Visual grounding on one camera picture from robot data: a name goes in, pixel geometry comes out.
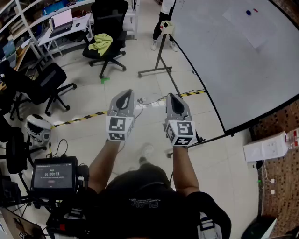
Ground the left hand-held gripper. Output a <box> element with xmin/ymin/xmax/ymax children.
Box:
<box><xmin>105</xmin><ymin>89</ymin><xmax>136</xmax><ymax>142</ymax></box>

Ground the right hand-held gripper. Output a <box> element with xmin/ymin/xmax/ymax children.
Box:
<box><xmin>163</xmin><ymin>92</ymin><xmax>197</xmax><ymax>148</ymax></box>

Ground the large white whiteboard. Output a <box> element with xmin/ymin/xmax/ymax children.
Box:
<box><xmin>169</xmin><ymin>0</ymin><xmax>299</xmax><ymax>135</ymax></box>

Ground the white paper sheet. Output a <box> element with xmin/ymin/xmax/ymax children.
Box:
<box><xmin>222</xmin><ymin>3</ymin><xmax>278</xmax><ymax>49</ymax></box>

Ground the person's left forearm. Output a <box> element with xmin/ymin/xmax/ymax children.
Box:
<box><xmin>88</xmin><ymin>139</ymin><xmax>122</xmax><ymax>194</ymax></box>

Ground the person's right forearm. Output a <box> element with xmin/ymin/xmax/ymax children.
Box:
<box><xmin>171</xmin><ymin>146</ymin><xmax>200</xmax><ymax>197</ymax></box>

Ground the white power strip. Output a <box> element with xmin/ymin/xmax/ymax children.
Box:
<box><xmin>135</xmin><ymin>96</ymin><xmax>167</xmax><ymax>108</ymax></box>

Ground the yellow black floor tape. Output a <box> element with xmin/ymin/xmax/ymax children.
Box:
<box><xmin>50</xmin><ymin>90</ymin><xmax>206</xmax><ymax>129</ymax></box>

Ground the person's shoe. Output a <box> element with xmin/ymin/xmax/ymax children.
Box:
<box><xmin>137</xmin><ymin>143</ymin><xmax>155</xmax><ymax>164</ymax></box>

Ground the yellow-green cloth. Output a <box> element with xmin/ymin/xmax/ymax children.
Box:
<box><xmin>88</xmin><ymin>33</ymin><xmax>114</xmax><ymax>57</ymax></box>

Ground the beige marker holder box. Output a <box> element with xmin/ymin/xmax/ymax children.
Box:
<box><xmin>159</xmin><ymin>20</ymin><xmax>175</xmax><ymax>35</ymax></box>

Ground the black office chair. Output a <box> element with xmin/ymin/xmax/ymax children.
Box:
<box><xmin>0</xmin><ymin>116</ymin><xmax>48</xmax><ymax>180</ymax></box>
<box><xmin>3</xmin><ymin>62</ymin><xmax>78</xmax><ymax>122</ymax></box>
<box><xmin>82</xmin><ymin>0</ymin><xmax>129</xmax><ymax>79</ymax></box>

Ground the white desk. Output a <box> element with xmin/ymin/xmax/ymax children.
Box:
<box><xmin>36</xmin><ymin>13</ymin><xmax>94</xmax><ymax>62</ymax></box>

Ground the white helmet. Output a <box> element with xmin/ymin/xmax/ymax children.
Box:
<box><xmin>25</xmin><ymin>113</ymin><xmax>52</xmax><ymax>147</ymax></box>

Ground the white cardboard box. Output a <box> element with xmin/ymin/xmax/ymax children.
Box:
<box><xmin>242</xmin><ymin>131</ymin><xmax>289</xmax><ymax>162</ymax></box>

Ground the open laptop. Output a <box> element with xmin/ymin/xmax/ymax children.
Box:
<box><xmin>48</xmin><ymin>9</ymin><xmax>74</xmax><ymax>39</ymax></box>

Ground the person's black shirt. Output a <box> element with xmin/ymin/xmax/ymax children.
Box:
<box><xmin>85</xmin><ymin>163</ymin><xmax>232</xmax><ymax>239</ymax></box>

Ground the black field monitor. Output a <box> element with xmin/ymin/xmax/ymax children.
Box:
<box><xmin>30</xmin><ymin>156</ymin><xmax>79</xmax><ymax>199</ymax></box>

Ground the clear plastic bottle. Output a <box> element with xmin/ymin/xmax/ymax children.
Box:
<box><xmin>285</xmin><ymin>127</ymin><xmax>299</xmax><ymax>150</ymax></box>

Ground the white shelf unit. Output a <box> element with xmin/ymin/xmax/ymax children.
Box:
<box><xmin>0</xmin><ymin>0</ymin><xmax>141</xmax><ymax>70</ymax></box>

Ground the green bin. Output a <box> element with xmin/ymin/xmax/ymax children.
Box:
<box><xmin>240</xmin><ymin>215</ymin><xmax>278</xmax><ymax>239</ymax></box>

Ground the white backpack strap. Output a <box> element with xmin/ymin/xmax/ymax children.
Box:
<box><xmin>197</xmin><ymin>211</ymin><xmax>223</xmax><ymax>239</ymax></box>

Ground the black chest rig mount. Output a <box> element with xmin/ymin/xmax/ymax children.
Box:
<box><xmin>45</xmin><ymin>163</ymin><xmax>96</xmax><ymax>239</ymax></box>

